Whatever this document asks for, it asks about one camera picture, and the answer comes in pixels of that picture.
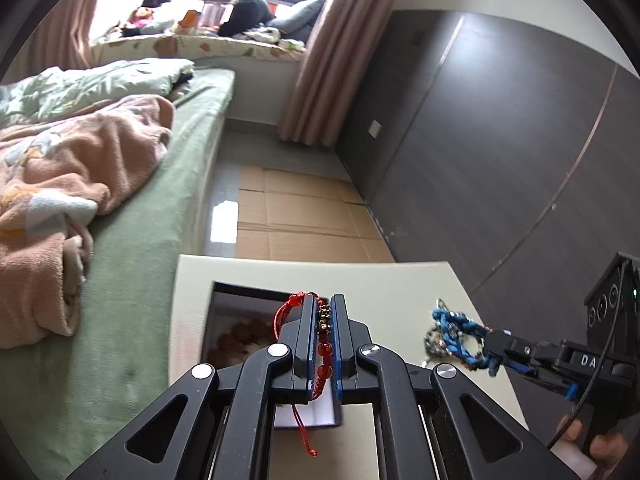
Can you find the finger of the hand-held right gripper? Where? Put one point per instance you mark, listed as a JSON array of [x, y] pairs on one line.
[[517, 367], [515, 345]]

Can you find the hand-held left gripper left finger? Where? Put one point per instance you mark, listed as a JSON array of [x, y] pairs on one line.
[[305, 355]]

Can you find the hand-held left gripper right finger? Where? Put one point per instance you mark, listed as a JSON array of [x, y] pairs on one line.
[[340, 355]]

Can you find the pile of mixed jewelry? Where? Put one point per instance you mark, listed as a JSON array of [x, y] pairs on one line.
[[245, 337]]

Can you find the black jewelry box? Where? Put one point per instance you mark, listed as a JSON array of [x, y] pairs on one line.
[[225, 310]]

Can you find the person's right hand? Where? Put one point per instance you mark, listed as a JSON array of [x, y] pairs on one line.
[[607, 447]]

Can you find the white side table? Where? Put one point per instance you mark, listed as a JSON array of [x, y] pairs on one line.
[[390, 290]]

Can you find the flattened cardboard sheet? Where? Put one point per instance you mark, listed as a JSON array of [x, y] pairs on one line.
[[300, 220]]

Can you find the green bed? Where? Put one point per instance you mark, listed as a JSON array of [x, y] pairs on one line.
[[150, 260]]

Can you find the dark brown wardrobe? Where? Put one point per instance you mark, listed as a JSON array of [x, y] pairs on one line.
[[500, 135]]

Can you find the pink curtain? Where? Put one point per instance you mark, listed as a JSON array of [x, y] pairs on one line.
[[330, 60], [75, 10]]

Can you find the dark grey cloth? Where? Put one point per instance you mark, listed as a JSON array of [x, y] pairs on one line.
[[181, 85]]

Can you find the pink fleece blanket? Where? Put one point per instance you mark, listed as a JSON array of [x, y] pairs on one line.
[[75, 160]]

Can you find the small green white box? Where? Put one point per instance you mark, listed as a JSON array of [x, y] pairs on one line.
[[294, 46]]

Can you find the white patterned cloth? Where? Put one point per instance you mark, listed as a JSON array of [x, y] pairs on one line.
[[260, 35]]

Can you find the floral window seat cushion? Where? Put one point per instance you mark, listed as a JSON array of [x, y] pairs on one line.
[[200, 47]]

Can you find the grey pillow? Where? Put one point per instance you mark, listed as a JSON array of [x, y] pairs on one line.
[[297, 17]]

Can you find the light green floral quilt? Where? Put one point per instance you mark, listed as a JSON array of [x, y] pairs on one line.
[[100, 82]]

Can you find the black bag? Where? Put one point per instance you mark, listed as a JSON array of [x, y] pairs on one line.
[[245, 12]]

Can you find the orange box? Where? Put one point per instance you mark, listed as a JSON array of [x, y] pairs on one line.
[[190, 19]]

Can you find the stuffed toys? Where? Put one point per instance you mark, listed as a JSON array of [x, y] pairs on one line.
[[145, 20]]

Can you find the white wall outlet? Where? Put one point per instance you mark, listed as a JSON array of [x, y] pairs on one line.
[[375, 128]]

